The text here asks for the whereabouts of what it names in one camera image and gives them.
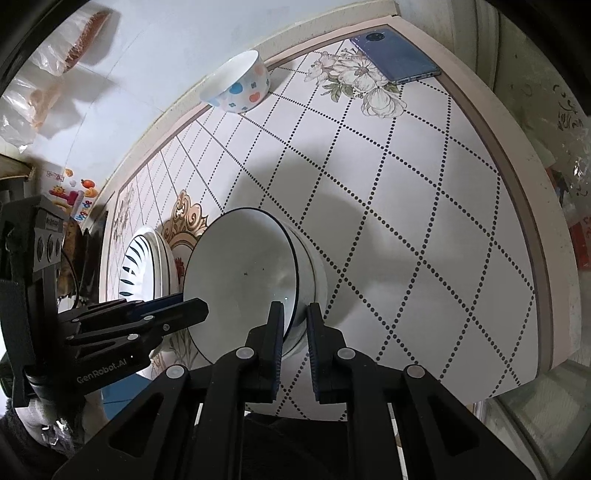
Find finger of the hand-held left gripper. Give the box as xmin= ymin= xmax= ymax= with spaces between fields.
xmin=59 ymin=293 xmax=184 ymax=334
xmin=65 ymin=298 xmax=209 ymax=354

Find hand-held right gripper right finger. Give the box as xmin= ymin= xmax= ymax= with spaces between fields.
xmin=307 ymin=302 xmax=539 ymax=480

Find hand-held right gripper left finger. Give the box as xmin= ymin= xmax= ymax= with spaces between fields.
xmin=53 ymin=302 xmax=284 ymax=480

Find white plate with dark stripes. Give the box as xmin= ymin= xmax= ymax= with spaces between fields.
xmin=117 ymin=226 xmax=162 ymax=301

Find white bowl with blue rim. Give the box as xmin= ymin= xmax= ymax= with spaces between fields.
xmin=183 ymin=209 xmax=329 ymax=370

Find person's left forearm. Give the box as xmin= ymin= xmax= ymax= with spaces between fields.
xmin=0 ymin=392 xmax=93 ymax=480

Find black cooktop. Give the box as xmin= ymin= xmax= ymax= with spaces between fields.
xmin=78 ymin=210 xmax=109 ymax=301

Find printed floral tablecloth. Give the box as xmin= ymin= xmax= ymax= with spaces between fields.
xmin=104 ymin=39 xmax=541 ymax=423

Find plastic bag with orange contents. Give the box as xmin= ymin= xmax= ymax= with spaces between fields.
xmin=0 ymin=74 xmax=88 ymax=148

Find white bowl with coloured dots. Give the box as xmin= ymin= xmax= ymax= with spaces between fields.
xmin=199 ymin=50 xmax=271 ymax=114

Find plastic bag with red contents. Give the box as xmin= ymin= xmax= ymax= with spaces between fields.
xmin=28 ymin=9 xmax=114 ymax=75

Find blue smartphone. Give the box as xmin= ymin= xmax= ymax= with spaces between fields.
xmin=349 ymin=28 xmax=441 ymax=85

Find colourful wall stickers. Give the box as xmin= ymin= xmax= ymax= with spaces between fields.
xmin=46 ymin=168 xmax=100 ymax=222

